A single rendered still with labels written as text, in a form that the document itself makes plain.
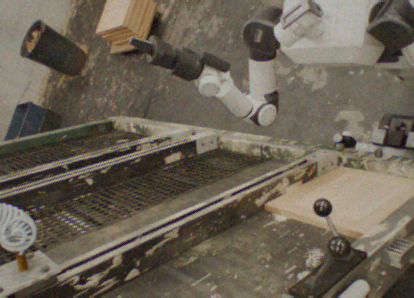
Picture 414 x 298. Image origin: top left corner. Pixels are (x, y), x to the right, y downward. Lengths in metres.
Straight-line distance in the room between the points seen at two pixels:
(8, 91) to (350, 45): 5.54
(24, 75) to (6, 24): 0.71
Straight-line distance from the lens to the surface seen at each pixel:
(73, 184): 1.47
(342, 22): 1.15
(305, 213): 1.12
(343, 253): 0.70
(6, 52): 6.34
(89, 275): 0.87
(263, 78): 1.36
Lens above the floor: 2.18
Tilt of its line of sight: 43 degrees down
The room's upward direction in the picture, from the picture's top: 63 degrees counter-clockwise
